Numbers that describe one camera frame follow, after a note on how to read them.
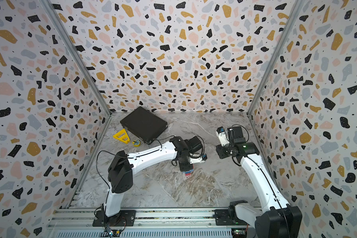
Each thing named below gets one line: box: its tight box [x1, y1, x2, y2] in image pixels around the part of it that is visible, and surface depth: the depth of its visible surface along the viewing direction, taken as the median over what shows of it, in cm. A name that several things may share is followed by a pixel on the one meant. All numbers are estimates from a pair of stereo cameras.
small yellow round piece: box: [131, 139, 141, 147], surface depth 105 cm
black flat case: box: [119, 106, 169, 144], surface depth 112 cm
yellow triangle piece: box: [113, 128, 131, 144], surface depth 108 cm
